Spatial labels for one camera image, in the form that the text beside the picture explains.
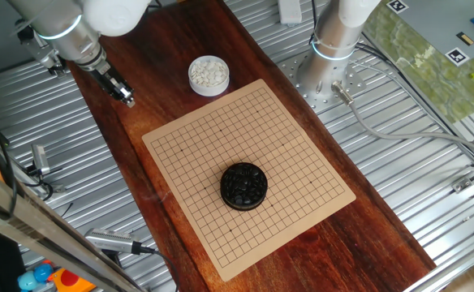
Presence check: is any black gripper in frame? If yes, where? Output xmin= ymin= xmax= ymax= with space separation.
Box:
xmin=89 ymin=61 xmax=136 ymax=109

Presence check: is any beige go board mat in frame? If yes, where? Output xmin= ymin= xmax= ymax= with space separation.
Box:
xmin=141 ymin=78 xmax=357 ymax=282

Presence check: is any grey board with markers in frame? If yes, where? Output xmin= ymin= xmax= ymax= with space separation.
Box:
xmin=385 ymin=0 xmax=474 ymax=68

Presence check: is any dark red wooden plank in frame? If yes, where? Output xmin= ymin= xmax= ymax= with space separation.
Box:
xmin=60 ymin=0 xmax=437 ymax=292

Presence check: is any white bowl of white stones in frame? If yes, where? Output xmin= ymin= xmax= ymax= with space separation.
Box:
xmin=187 ymin=55 xmax=231 ymax=97

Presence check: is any black bowl of black stones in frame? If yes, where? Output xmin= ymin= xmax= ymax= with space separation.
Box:
xmin=219 ymin=161 xmax=269 ymax=212

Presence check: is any white power strip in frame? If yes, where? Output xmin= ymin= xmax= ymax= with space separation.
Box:
xmin=278 ymin=0 xmax=304 ymax=26

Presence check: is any orange box with red button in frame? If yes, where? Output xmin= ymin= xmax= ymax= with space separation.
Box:
xmin=48 ymin=267 xmax=97 ymax=292

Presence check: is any blue plastic toy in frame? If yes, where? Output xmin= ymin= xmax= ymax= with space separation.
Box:
xmin=17 ymin=262 xmax=54 ymax=292

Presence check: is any silver robot mounting plate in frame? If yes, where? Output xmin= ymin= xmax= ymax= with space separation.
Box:
xmin=279 ymin=52 xmax=368 ymax=114

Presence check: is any green patterned mat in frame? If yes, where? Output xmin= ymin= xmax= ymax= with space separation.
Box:
xmin=362 ymin=0 xmax=474 ymax=125

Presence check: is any wrist camera on silver bracket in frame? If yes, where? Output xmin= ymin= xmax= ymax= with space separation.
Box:
xmin=15 ymin=18 xmax=64 ymax=71

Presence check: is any small silver exterior camera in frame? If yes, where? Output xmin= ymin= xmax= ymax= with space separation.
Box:
xmin=31 ymin=144 xmax=51 ymax=176

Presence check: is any aluminium camera stand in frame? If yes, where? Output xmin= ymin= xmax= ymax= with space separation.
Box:
xmin=7 ymin=156 xmax=67 ymax=195

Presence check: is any ribbed silver exterior camera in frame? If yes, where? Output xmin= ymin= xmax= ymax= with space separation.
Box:
xmin=84 ymin=227 xmax=143 ymax=256

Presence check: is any large aluminium frame beam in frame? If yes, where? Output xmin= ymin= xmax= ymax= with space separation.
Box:
xmin=0 ymin=161 xmax=149 ymax=292

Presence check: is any black camera cable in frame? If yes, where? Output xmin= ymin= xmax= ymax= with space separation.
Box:
xmin=133 ymin=242 xmax=180 ymax=292

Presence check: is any grey cable with metal plug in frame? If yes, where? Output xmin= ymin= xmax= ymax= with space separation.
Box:
xmin=330 ymin=79 xmax=474 ymax=161

